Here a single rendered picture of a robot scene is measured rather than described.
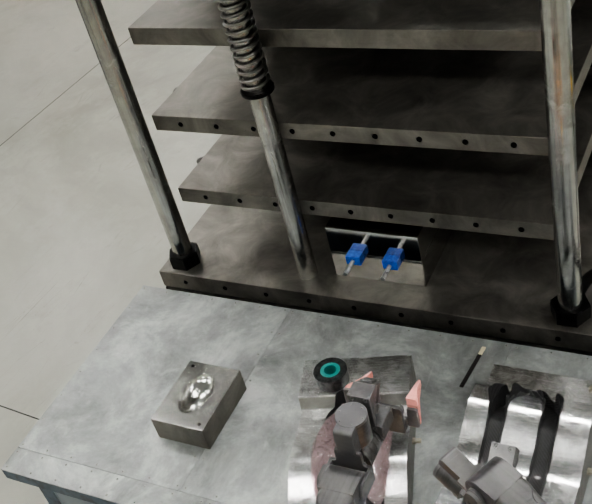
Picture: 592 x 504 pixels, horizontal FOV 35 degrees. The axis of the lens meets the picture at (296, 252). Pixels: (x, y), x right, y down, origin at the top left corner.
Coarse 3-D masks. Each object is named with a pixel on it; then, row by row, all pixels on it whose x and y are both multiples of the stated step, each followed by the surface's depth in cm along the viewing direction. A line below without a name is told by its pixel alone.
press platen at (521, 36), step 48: (192, 0) 252; (288, 0) 239; (336, 0) 232; (384, 0) 227; (432, 0) 221; (480, 0) 216; (528, 0) 211; (384, 48) 218; (432, 48) 213; (480, 48) 208; (528, 48) 203
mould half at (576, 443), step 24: (480, 384) 208; (528, 384) 214; (552, 384) 213; (576, 384) 211; (480, 408) 203; (528, 408) 200; (576, 408) 197; (480, 432) 201; (504, 432) 199; (528, 432) 197; (576, 432) 194; (528, 456) 195; (552, 456) 194; (576, 456) 192; (552, 480) 191; (576, 480) 190
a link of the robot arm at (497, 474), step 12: (492, 468) 151; (504, 468) 151; (468, 480) 151; (480, 480) 150; (492, 480) 150; (504, 480) 149; (516, 480) 149; (480, 492) 150; (492, 492) 148; (504, 492) 148; (516, 492) 148; (528, 492) 147
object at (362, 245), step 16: (336, 224) 259; (352, 224) 258; (368, 224) 256; (384, 224) 255; (400, 224) 253; (336, 240) 261; (352, 240) 258; (368, 240) 256; (384, 240) 253; (400, 240) 251; (416, 240) 248; (432, 240) 259; (448, 240) 271; (336, 256) 265; (368, 256) 260; (400, 256) 255; (416, 256) 252; (432, 256) 260; (336, 272) 270; (352, 272) 267; (368, 272) 264; (400, 272) 259; (416, 272) 256; (432, 272) 262
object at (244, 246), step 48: (192, 240) 298; (240, 240) 293; (288, 240) 288; (480, 240) 268; (528, 240) 264; (192, 288) 288; (240, 288) 278; (288, 288) 270; (336, 288) 266; (384, 288) 261; (432, 288) 257; (480, 288) 253; (528, 288) 249; (528, 336) 241; (576, 336) 234
